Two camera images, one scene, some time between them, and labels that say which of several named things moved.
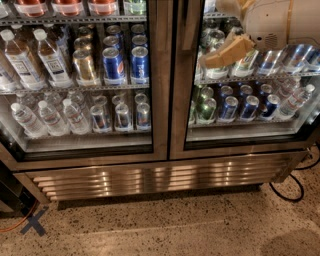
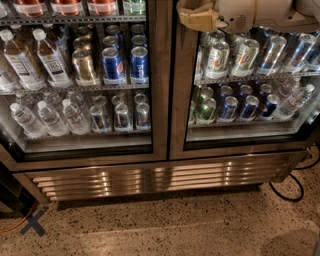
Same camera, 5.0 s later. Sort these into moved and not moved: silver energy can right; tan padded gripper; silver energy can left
Moved: tan padded gripper
Not moved: silver energy can left; silver energy can right
